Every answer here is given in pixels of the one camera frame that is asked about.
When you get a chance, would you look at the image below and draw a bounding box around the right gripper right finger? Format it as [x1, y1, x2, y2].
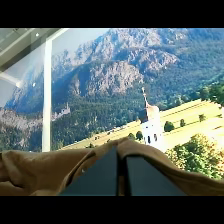
[125, 155, 187, 197]

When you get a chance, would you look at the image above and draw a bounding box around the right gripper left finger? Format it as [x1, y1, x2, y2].
[59, 145, 119, 197]

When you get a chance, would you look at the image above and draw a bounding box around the brown garment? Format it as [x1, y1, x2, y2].
[0, 136, 224, 197]

